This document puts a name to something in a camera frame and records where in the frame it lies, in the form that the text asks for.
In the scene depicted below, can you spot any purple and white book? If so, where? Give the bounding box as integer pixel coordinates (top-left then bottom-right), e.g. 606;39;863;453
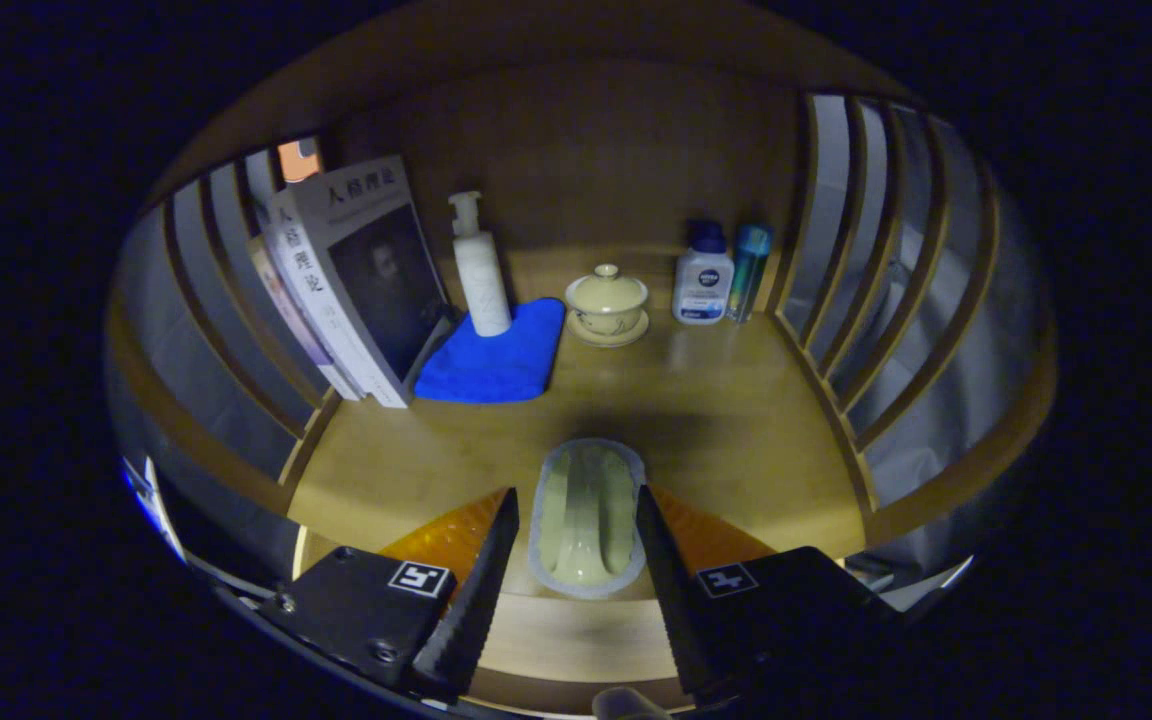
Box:
248;235;362;401

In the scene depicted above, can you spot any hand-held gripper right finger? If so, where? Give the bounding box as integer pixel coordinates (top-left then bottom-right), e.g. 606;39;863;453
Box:
634;485;902;706

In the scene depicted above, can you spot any teal bottle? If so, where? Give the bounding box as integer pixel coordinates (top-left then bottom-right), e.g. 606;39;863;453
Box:
726;224;774;324

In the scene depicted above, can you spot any white lotion bottle blue cap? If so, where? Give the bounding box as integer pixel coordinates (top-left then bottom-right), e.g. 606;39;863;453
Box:
672;219;736;326

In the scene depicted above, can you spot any white book with dark cover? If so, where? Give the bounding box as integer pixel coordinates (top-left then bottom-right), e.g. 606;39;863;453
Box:
291;155;457;409

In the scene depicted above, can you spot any pale green oval dish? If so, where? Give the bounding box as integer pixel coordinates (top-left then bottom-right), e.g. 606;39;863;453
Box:
528;438;648;600

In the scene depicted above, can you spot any white pump bottle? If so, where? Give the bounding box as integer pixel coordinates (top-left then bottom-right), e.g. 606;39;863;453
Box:
448;191;514;338

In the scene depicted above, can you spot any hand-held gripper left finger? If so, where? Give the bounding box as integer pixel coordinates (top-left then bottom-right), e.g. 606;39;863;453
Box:
256;487;521;701

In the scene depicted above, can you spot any blue folded cloth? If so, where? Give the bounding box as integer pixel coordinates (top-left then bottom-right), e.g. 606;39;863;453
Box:
413;297;567;405

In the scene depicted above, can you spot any wooden cabinet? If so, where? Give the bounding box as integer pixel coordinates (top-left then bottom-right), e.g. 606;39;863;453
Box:
106;5;1057;716

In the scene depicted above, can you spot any beige lidded teacup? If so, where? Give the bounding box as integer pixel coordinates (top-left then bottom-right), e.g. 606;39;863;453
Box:
564;263;651;349

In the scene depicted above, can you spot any wooden countertop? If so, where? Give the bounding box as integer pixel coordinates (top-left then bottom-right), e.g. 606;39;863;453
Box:
286;245;872;601

